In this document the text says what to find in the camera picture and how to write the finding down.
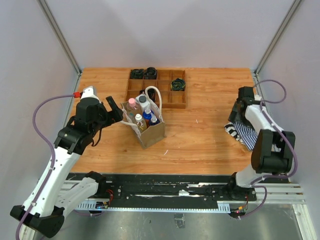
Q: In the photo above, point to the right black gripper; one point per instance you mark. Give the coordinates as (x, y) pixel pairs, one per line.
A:
(234, 116)

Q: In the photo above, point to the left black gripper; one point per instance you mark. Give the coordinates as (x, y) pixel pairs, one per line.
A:
(113, 115)

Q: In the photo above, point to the pink cap clear bottle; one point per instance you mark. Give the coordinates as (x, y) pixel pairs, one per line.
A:
(133, 108)

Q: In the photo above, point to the blue spray bottle orange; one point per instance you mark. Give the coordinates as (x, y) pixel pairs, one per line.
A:
(147, 114)

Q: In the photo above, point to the blue striped cloth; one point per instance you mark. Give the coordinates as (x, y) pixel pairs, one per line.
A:
(247, 134)

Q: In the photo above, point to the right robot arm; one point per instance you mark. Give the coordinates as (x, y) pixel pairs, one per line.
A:
(273, 148)

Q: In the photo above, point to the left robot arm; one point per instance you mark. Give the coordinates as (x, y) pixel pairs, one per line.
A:
(44, 211)

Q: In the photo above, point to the black rolled sock behind bag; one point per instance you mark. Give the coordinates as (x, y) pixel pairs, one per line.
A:
(151, 93)

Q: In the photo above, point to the white bottle grey cap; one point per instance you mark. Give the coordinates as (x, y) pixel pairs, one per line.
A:
(144, 104)

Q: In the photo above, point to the black white striped cloth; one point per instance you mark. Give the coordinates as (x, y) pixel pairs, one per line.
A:
(231, 130)

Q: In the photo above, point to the black rolled sock left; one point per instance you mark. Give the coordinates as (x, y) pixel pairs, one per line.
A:
(137, 73)

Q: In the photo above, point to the wooden compartment tray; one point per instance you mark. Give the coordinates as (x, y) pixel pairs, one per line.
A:
(170, 99)

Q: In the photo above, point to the dark green rolled sock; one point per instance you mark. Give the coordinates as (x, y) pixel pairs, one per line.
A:
(178, 85)

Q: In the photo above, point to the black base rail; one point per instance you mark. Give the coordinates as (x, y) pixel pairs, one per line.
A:
(169, 192)

